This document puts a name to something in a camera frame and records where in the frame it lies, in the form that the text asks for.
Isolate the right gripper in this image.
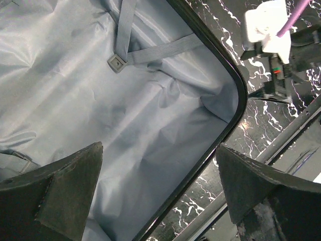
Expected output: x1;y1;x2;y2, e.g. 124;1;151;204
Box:
263;25;320;100

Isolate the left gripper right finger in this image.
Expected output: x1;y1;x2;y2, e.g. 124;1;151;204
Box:
216;144;320;240

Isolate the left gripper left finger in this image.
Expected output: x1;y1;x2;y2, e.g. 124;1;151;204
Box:
1;142;103;240

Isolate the blue fish-print suitcase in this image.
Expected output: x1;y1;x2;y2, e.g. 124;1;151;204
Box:
1;1;247;240

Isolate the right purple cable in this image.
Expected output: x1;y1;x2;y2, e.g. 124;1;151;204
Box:
275;0;311;38

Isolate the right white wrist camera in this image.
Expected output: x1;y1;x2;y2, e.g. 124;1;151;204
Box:
241;1;291;64

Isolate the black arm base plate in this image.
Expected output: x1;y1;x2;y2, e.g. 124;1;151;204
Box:
175;100;321;241

